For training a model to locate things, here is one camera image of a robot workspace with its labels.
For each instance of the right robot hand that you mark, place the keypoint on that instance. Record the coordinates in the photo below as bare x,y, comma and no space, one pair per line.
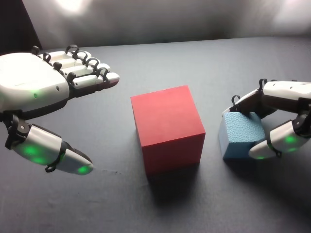
286,94

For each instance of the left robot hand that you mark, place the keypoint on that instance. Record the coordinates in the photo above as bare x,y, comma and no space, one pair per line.
29,80

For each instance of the blue foam cube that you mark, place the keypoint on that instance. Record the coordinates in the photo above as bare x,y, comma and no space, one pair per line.
240,131

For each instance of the red cube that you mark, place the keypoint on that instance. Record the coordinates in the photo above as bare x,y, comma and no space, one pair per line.
167,126

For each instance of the black curtain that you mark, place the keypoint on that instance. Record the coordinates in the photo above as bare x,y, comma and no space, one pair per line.
14,26

